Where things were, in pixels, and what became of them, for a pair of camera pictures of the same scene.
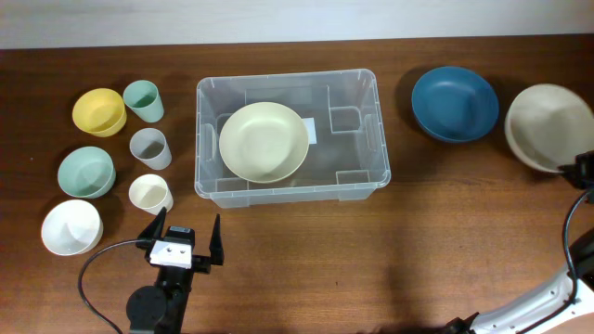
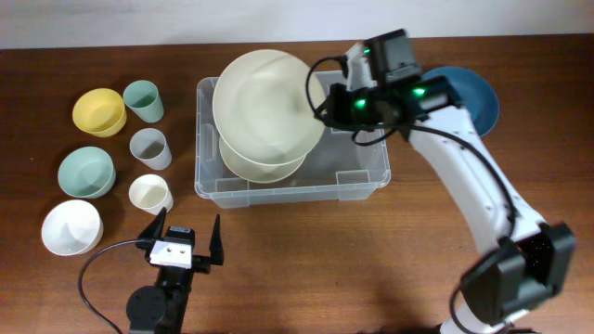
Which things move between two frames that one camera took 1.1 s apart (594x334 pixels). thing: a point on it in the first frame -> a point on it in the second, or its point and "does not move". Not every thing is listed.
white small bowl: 71,227 does not move
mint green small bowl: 86,173 does not move
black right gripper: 583,170 -> 337,98
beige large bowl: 548,125 -> 260,106
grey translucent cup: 149,146 does not move
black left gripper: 202,263 does not move
